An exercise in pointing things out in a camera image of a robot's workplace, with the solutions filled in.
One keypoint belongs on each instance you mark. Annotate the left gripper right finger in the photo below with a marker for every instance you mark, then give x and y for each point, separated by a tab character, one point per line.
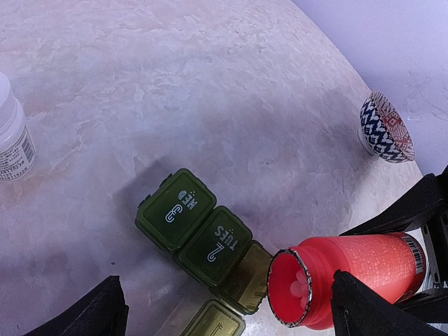
358	310

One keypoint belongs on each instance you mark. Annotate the green weekly pill organizer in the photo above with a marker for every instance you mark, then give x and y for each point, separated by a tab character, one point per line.
213	246

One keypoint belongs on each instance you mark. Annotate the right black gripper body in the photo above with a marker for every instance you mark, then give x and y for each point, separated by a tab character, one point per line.
434	231

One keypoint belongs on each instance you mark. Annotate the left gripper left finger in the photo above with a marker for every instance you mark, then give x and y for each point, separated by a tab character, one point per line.
102	311

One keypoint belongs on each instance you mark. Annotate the red patterned bowl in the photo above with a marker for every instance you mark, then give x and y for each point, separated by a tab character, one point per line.
382	131

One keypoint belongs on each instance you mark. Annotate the pink pill in bottle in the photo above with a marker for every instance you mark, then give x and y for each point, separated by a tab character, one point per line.
299	286

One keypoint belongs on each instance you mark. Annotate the small white pill bottle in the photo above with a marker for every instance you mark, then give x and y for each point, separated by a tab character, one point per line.
18	153

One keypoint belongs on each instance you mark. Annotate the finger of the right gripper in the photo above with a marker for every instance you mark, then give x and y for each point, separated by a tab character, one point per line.
430	306
423	204

